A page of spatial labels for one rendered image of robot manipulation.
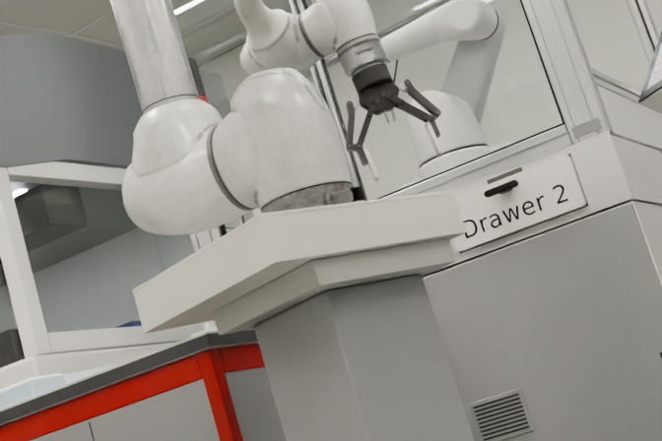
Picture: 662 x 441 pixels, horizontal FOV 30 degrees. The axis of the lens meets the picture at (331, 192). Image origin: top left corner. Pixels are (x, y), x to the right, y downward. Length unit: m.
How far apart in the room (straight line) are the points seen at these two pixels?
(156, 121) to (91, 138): 1.31
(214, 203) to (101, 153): 1.39
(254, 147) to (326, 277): 0.28
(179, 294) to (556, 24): 1.06
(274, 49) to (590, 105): 0.65
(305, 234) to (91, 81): 1.79
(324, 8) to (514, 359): 0.81
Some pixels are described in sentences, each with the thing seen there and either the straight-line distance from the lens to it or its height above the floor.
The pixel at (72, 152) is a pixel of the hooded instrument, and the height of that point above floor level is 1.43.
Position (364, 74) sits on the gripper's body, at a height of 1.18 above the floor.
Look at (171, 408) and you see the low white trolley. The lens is 2.27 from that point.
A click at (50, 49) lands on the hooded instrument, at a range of 3.39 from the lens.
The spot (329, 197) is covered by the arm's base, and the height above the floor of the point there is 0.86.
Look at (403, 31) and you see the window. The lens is 2.73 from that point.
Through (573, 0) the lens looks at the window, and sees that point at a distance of 2.78.
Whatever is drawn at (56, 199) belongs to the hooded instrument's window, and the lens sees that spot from 3.19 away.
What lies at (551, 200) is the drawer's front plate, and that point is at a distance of 2.53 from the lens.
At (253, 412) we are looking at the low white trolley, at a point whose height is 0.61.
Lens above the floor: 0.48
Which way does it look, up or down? 12 degrees up
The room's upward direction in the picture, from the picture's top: 17 degrees counter-clockwise
